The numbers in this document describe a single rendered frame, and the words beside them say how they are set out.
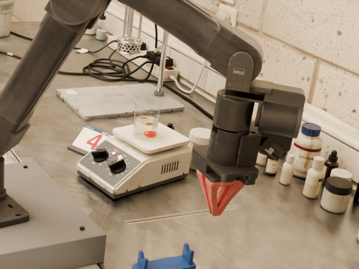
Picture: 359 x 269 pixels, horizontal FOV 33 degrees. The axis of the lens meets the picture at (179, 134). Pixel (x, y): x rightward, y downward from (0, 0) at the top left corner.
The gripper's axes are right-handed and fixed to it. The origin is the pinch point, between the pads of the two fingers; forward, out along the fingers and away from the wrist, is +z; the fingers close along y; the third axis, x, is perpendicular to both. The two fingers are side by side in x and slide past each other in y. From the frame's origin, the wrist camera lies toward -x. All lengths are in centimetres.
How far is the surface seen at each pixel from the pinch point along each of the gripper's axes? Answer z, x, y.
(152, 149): 1.1, -0.5, 25.7
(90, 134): 6.8, 4.4, 47.2
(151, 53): 3, -32, 97
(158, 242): 10.0, 5.4, 7.5
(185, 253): 7.8, 4.1, 0.3
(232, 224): 9.9, -10.5, 9.2
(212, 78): 3, -40, 71
